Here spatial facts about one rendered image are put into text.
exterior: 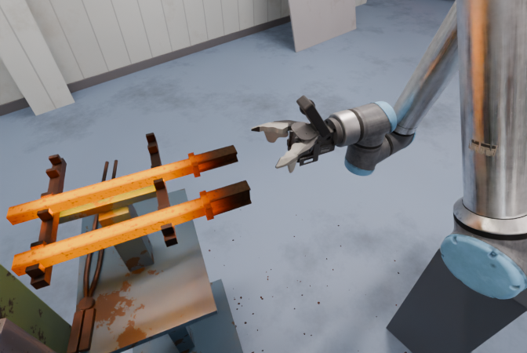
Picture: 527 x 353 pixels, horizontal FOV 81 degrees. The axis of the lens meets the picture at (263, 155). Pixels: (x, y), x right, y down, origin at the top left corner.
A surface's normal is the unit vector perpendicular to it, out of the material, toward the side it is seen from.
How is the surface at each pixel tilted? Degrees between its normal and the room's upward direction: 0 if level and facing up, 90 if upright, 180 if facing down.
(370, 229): 0
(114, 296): 0
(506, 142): 75
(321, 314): 0
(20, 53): 90
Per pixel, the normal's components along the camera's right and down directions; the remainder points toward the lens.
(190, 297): -0.01, -0.75
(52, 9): 0.65, 0.50
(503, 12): -0.45, 0.42
